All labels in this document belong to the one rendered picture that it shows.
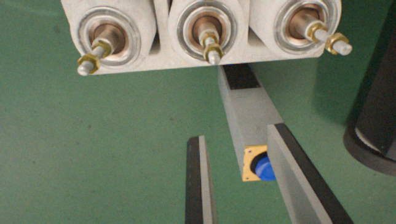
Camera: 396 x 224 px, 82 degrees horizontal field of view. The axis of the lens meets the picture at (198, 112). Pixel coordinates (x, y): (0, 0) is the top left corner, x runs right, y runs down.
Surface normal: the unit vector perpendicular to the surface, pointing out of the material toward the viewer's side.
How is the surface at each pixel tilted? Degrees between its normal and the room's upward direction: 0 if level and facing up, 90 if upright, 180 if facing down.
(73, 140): 0
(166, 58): 0
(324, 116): 0
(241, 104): 90
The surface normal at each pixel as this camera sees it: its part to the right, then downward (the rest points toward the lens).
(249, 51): 0.05, 0.57
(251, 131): -0.07, -0.81
